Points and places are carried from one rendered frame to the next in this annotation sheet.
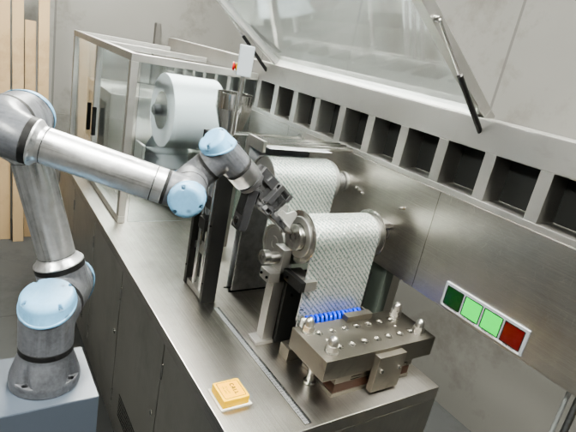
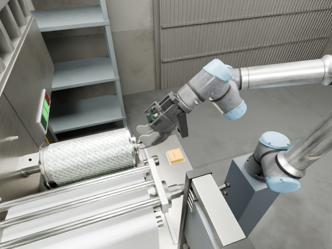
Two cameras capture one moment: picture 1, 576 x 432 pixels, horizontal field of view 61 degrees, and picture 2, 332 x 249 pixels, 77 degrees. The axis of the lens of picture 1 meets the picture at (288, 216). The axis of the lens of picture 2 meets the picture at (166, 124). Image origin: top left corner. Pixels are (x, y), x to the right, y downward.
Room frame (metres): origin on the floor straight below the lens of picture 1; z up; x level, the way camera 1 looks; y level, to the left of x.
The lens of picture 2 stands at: (1.66, 0.22, 1.79)
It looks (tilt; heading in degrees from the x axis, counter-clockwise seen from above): 43 degrees down; 198
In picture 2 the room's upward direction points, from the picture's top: straight up
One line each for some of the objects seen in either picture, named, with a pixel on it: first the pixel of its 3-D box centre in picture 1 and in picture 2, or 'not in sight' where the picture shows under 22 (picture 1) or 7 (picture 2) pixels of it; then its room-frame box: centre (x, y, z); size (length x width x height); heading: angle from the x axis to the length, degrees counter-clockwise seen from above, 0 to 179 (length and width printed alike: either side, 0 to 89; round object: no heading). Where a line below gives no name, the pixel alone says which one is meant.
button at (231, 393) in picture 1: (230, 393); (175, 155); (0.99, 0.05, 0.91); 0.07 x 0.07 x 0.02; 36
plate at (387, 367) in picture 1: (387, 370); not in sight; (1.14, -0.35, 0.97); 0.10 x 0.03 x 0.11; 126
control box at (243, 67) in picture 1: (243, 60); not in sight; (1.72, 0.26, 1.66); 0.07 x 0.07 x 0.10; 10
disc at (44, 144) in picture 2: (368, 233); (49, 164); (1.40, -0.25, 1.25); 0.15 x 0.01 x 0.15; 36
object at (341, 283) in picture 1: (335, 286); not in sight; (1.28, -0.18, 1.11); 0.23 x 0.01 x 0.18; 126
